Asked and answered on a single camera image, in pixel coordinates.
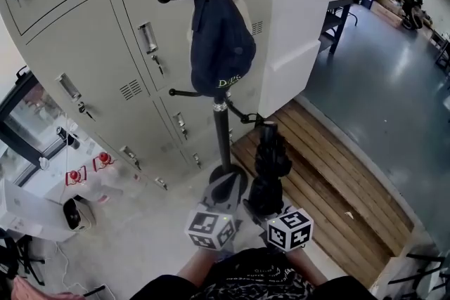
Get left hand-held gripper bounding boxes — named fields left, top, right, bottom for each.
left=185, top=173, right=243, bottom=252

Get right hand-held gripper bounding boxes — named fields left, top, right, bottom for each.
left=242, top=198, right=314, bottom=253

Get black umbrella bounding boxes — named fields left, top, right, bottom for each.
left=240, top=112, right=293, bottom=217

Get black coat stand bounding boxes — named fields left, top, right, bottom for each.
left=93, top=0, right=291, bottom=187

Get person's left forearm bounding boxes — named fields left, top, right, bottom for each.
left=176, top=249, right=217, bottom=289

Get person's right forearm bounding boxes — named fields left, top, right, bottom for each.
left=286, top=249, right=328, bottom=287

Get wooden plank steps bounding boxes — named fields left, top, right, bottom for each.
left=230, top=98, right=416, bottom=289

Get person's black patterned shirt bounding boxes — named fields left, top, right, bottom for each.
left=129, top=247, right=379, bottom=300

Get clear water jug red cap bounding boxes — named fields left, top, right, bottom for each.
left=91, top=150, right=140, bottom=187
left=65, top=164, right=110, bottom=204

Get small white space heater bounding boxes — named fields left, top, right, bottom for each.
left=62, top=197, right=96, bottom=233

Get navy blue cap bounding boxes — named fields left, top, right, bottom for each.
left=190, top=0, right=257, bottom=98

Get black cup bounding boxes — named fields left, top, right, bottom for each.
left=56, top=126, right=81, bottom=150

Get white block cabinet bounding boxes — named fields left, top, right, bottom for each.
left=258, top=0, right=356, bottom=119

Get beige cloth bag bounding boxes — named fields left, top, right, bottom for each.
left=230, top=0, right=253, bottom=41

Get white cardboard box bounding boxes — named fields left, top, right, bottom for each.
left=0, top=178, right=77, bottom=242

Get grey metal locker cabinet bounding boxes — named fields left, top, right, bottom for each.
left=0, top=0, right=278, bottom=191

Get pink cloth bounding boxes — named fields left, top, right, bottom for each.
left=10, top=275, right=85, bottom=300

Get black framed window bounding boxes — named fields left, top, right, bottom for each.
left=0, top=65, right=71, bottom=187

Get brown cardboard boxes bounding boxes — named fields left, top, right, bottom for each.
left=371, top=0, right=405, bottom=29

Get black desks row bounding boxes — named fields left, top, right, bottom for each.
left=428, top=30, right=450, bottom=77

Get black plug cable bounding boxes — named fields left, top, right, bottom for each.
left=82, top=284, right=106, bottom=298

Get white cable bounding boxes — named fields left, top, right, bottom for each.
left=52, top=238, right=92, bottom=296

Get black frame table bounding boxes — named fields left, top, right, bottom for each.
left=318, top=0, right=358, bottom=56

